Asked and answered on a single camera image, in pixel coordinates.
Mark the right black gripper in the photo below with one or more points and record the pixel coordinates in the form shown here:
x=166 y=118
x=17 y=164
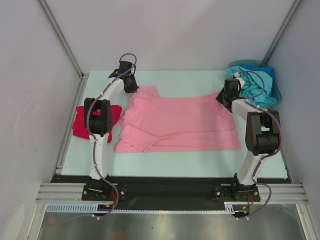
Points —
x=221 y=97

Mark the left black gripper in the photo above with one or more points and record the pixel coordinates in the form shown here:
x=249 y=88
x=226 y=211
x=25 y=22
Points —
x=133 y=89

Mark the pink t shirt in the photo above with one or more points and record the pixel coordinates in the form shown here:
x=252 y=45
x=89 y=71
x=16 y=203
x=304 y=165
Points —
x=153 y=123

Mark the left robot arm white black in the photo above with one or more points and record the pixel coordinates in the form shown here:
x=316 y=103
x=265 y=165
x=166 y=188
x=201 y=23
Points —
x=98 y=121

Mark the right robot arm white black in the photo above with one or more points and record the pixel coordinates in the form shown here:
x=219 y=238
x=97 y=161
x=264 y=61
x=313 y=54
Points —
x=262 y=140

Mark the light blue t shirt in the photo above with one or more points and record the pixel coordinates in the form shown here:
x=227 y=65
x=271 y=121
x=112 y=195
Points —
x=264 y=103

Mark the dark blue t shirt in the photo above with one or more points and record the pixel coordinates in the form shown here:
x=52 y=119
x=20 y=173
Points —
x=253 y=85

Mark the teal plastic basket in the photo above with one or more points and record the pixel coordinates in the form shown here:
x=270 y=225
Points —
x=276 y=92

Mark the red folded t shirt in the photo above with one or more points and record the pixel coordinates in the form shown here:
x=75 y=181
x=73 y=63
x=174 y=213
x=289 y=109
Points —
x=78 y=126

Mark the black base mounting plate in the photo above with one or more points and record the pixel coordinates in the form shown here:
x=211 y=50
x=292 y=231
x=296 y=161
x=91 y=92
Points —
x=164 y=193

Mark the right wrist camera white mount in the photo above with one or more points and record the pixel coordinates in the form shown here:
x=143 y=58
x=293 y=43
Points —
x=239 y=78

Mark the left aluminium frame post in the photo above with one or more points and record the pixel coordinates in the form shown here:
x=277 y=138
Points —
x=55 y=27

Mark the aluminium frame post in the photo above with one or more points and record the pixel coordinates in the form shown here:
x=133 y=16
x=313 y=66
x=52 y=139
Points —
x=293 y=9
x=55 y=27

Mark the right aluminium frame post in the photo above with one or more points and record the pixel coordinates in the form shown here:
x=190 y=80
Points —
x=293 y=9

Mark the slotted cable duct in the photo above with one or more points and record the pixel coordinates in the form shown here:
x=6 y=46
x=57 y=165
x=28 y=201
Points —
x=95 y=208

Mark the aluminium rail front right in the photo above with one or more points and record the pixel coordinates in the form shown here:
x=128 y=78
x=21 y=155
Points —
x=290 y=194

